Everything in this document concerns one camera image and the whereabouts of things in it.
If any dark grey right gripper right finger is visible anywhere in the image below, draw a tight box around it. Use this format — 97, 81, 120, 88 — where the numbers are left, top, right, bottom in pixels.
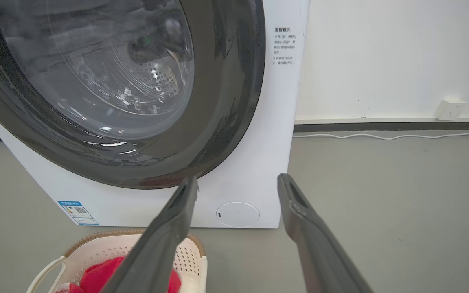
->
277, 173, 373, 293

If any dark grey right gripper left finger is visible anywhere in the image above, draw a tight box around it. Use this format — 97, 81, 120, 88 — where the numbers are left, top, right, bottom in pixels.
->
101, 176, 199, 293

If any white perforated laundry basket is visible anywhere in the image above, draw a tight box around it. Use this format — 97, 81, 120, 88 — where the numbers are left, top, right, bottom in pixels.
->
26, 228, 208, 293

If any red garment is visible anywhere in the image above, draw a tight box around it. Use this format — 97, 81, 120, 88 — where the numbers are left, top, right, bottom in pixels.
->
68, 256, 182, 293

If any blue energy label sticker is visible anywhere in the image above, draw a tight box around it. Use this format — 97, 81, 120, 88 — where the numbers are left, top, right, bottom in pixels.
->
57, 201, 100, 226

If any white front-loading washing machine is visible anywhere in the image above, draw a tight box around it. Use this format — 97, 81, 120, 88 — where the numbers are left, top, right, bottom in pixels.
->
0, 0, 311, 229

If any dark round washing machine door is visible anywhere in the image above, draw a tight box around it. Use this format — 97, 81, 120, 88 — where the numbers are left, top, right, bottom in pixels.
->
0, 0, 267, 190

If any white power cable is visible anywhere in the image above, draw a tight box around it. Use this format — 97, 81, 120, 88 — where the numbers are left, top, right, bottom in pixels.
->
293, 131, 469, 140

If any white wall power socket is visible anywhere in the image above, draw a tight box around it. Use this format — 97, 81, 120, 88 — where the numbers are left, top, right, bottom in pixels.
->
434, 98, 466, 121

